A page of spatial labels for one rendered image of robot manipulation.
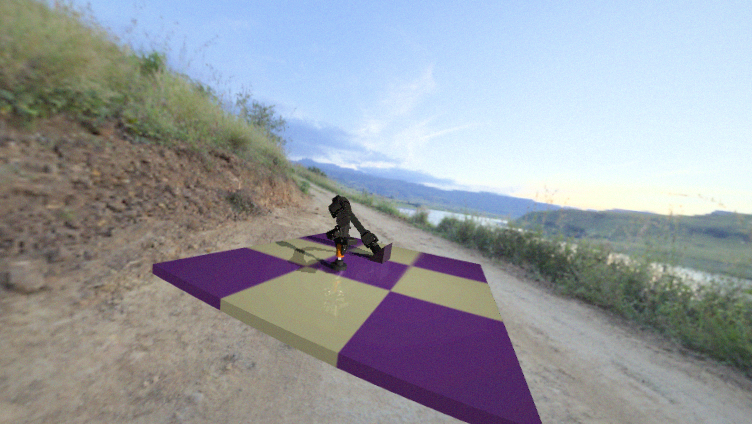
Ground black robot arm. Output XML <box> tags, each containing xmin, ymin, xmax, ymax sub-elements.
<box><xmin>326</xmin><ymin>195</ymin><xmax>381</xmax><ymax>254</ymax></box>

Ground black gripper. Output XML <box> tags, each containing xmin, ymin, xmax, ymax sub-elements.
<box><xmin>333</xmin><ymin>225</ymin><xmax>357</xmax><ymax>256</ymax></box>

